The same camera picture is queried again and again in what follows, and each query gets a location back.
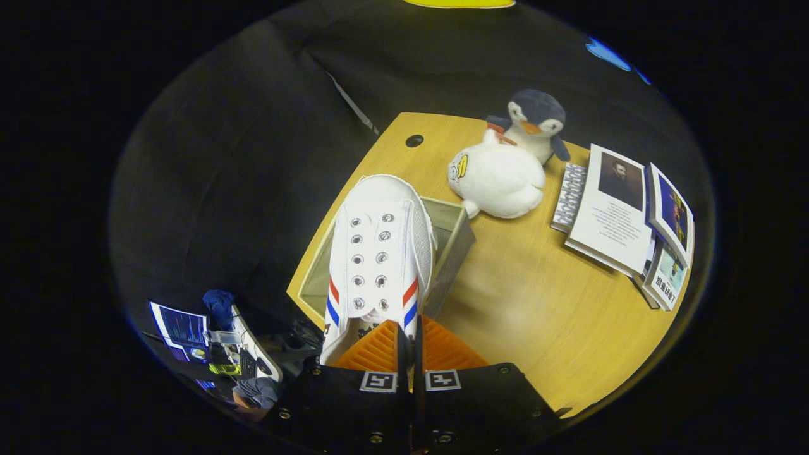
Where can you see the blue cloth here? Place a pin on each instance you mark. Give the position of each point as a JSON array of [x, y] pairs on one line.
[[219, 308]]

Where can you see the black backdrop cloth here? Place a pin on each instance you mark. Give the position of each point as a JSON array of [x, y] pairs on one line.
[[253, 158]]

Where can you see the teal white cover book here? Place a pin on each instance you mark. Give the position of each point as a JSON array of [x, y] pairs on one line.
[[667, 278]]

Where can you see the white canvas shoe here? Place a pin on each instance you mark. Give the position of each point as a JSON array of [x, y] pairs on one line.
[[385, 234]]

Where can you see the yellow green object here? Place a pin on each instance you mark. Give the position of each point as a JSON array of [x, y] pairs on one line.
[[224, 369]]

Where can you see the white portrait cover book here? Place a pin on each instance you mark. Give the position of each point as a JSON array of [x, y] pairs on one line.
[[613, 215]]

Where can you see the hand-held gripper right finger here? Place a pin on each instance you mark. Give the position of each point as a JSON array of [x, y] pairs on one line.
[[480, 398]]

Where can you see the beige fabric storage box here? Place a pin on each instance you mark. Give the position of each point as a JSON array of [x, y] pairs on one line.
[[452, 240]]

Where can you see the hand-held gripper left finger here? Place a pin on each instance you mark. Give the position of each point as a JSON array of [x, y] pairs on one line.
[[354, 398]]

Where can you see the white side desk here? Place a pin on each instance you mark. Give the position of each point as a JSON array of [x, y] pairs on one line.
[[259, 347]]

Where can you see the grey patterned book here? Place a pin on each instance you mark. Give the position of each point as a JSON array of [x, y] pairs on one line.
[[571, 196]]

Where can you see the white duck plush toy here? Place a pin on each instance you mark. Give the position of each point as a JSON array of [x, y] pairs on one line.
[[499, 180]]

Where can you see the black keyboard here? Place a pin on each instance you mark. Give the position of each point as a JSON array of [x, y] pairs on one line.
[[247, 364]]

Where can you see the blue cover book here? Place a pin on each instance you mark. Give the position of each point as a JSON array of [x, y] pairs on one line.
[[671, 212]]

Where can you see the grey penguin plush toy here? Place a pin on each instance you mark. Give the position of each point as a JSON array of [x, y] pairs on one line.
[[537, 117]]

